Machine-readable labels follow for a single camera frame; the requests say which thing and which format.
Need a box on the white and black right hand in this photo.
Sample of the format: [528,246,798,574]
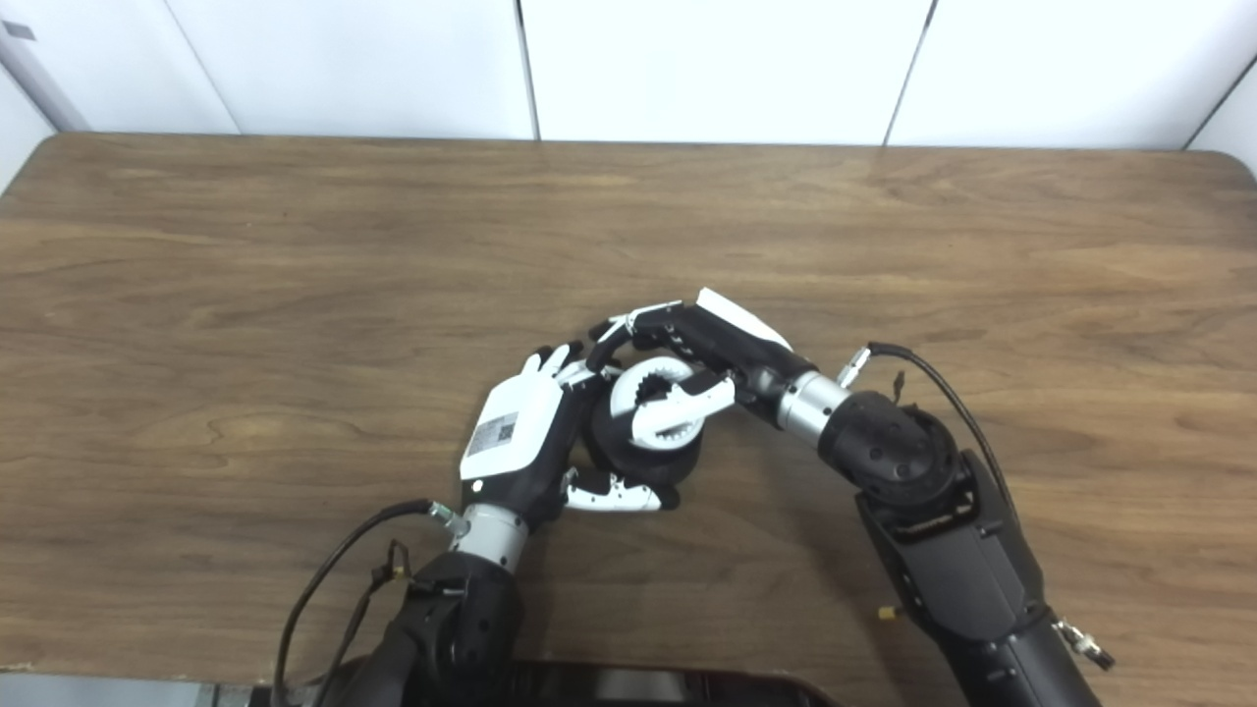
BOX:
[586,288,819,444]

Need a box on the white and black left hand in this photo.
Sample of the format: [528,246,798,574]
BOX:
[460,342,682,537]

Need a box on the white toothed ring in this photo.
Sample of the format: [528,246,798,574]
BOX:
[609,355,710,453]

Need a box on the round black stepped part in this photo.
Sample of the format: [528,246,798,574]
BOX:
[586,367,705,490]

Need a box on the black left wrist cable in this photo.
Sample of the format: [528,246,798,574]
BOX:
[271,499,460,707]

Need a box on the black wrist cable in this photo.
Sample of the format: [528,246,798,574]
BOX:
[271,499,460,707]
[835,341,1019,514]

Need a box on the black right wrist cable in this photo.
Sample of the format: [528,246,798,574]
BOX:
[835,341,1019,514]

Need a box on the grey wall post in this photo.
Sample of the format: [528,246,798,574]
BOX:
[0,18,90,135]

